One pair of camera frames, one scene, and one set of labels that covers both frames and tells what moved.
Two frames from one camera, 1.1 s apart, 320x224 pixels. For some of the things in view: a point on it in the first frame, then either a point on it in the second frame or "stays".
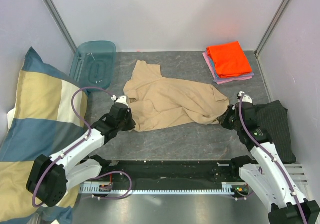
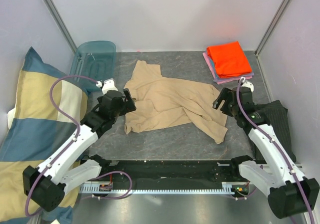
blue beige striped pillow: x=50 y=111 stays
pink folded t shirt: x=209 y=68 stays
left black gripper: x=131 y=124 -> x=127 y=106
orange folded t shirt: x=229 y=60 stays
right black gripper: x=223 y=119 -> x=225 y=94
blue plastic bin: x=93 y=64 stays
